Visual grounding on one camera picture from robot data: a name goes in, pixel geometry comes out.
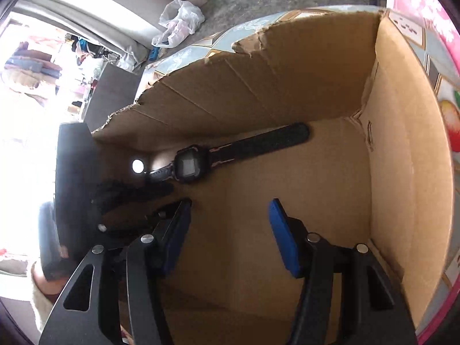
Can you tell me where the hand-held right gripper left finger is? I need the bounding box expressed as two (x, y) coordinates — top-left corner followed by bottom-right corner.
(39, 198), (193, 345)

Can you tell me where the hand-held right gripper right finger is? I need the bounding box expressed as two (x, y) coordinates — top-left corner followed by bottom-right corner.
(268, 198), (419, 345)

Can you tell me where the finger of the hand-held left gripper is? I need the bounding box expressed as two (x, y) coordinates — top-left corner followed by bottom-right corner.
(99, 200), (187, 241)
(91, 180), (175, 211)

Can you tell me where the purple black smartwatch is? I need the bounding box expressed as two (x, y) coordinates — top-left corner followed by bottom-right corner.
(145, 122), (310, 185)

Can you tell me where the brown cardboard box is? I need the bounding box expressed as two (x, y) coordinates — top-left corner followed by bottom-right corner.
(90, 7), (453, 345)

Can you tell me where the person's left forearm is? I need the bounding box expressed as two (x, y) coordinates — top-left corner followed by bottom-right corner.
(30, 259), (67, 335)

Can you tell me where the grey low cabinet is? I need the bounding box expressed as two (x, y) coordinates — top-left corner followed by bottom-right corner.
(82, 63), (144, 130)

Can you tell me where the pile of clothes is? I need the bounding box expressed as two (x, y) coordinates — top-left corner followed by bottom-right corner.
(3, 32), (108, 116)

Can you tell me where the white plastic bag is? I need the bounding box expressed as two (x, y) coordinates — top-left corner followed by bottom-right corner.
(151, 0), (205, 48)

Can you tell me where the pink floral blanket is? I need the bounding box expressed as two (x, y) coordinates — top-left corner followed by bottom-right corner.
(392, 0), (460, 44)

